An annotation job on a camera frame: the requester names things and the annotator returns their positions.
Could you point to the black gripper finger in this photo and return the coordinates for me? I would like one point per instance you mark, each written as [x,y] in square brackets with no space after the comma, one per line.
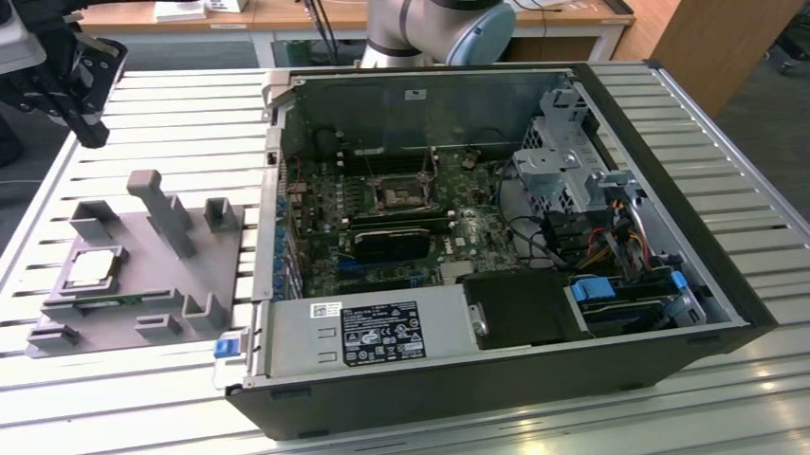
[95,80]

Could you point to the silver CPU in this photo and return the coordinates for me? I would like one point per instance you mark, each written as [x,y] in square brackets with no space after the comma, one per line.
[91,267]

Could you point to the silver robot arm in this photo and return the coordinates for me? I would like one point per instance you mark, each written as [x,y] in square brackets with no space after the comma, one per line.
[405,23]

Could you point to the wooden desk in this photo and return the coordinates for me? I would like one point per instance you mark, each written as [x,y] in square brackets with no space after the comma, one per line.
[158,26]

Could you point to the white printed carton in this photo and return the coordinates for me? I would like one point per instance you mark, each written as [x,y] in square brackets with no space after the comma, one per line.
[225,5]

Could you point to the grey parts rack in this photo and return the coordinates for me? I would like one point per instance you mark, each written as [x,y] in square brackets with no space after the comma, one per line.
[158,279]

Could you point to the green RAM stick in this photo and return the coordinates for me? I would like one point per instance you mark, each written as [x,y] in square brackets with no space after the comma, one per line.
[130,299]

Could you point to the black RAM slot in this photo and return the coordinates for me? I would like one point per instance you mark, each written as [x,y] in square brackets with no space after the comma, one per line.
[393,159]

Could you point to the black graphics card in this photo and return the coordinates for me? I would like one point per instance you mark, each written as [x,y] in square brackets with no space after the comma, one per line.
[389,244]

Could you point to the blue case latch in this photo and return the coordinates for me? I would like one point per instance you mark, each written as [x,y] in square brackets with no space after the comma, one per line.
[229,347]

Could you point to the green motherboard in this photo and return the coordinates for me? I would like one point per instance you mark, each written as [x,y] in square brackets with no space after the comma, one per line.
[469,189]

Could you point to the silver power supply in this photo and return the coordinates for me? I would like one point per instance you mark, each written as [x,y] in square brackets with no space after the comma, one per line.
[291,351]

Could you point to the silver chipset heatsink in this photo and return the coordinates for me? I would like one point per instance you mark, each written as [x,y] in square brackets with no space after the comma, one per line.
[454,271]

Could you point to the silver drive cage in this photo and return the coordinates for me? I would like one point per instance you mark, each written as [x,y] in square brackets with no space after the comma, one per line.
[545,180]

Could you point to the black plastic shroud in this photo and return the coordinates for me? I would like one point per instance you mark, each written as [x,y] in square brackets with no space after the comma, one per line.
[520,308]

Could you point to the black PC case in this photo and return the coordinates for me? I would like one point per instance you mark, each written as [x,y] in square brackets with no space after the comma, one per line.
[444,407]

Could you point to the hard disk in blue carrier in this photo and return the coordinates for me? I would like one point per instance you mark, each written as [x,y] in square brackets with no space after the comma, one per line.
[592,289]

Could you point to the wooden cabinet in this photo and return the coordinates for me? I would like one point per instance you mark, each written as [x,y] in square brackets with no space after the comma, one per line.
[709,38]

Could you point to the blue plastic clip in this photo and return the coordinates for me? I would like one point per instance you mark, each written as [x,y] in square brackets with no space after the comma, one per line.
[678,279]

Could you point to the black office chair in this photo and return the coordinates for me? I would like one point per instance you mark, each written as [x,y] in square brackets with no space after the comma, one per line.
[794,47]

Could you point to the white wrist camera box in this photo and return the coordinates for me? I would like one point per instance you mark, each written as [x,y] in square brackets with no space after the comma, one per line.
[19,42]

